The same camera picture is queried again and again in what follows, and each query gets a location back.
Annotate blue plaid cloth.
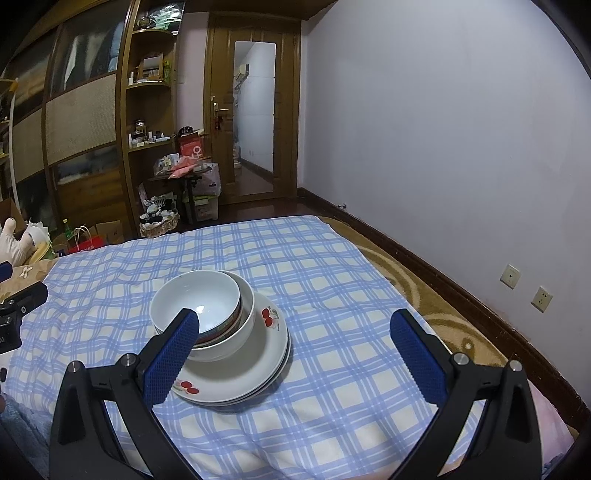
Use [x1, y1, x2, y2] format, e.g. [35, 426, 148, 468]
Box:
[7, 215, 485, 480]

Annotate blue fleece clothing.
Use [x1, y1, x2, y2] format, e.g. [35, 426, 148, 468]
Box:
[0, 392, 54, 480]

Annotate blue checked tablecloth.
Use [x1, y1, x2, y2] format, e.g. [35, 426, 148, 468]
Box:
[0, 213, 580, 439]

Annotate white toy shelf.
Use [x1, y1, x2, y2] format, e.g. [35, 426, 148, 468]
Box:
[0, 76, 21, 208]

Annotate wicker basket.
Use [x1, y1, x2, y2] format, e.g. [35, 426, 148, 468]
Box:
[139, 210, 181, 238]

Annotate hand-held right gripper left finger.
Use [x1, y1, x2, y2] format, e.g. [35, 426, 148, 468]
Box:
[48, 308, 200, 480]

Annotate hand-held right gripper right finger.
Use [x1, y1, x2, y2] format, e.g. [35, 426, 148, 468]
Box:
[389, 308, 542, 480]

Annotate wooden door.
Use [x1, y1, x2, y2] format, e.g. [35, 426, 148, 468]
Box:
[203, 11, 302, 205]

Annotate red box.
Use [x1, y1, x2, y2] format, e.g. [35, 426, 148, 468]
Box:
[178, 135, 205, 158]

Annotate white-haired plush doll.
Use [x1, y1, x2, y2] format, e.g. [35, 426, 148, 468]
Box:
[23, 220, 51, 245]

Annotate red patterned bowl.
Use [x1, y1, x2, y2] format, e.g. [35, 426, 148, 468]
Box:
[150, 271, 242, 334]

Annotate plain white bowl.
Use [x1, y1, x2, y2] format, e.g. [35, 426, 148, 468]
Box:
[154, 271, 256, 363]

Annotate cardboard box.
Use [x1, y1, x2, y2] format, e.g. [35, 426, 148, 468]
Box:
[0, 198, 26, 227]
[85, 220, 125, 245]

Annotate pink sheet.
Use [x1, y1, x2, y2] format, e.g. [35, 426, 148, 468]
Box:
[526, 381, 575, 469]

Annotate pink bag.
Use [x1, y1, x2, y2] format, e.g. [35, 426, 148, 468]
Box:
[167, 156, 204, 180]

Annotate red paper bag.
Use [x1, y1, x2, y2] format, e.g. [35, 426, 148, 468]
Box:
[67, 225, 108, 256]

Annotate cream plush toy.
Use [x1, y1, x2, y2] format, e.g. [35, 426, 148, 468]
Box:
[0, 217, 33, 266]

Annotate small black table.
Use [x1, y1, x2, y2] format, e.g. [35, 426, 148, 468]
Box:
[148, 168, 208, 225]

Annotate clear plastic storage box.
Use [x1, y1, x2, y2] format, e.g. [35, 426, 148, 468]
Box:
[191, 161, 221, 223]

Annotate wooden wardrobe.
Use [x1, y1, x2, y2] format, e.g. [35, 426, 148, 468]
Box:
[0, 0, 183, 245]

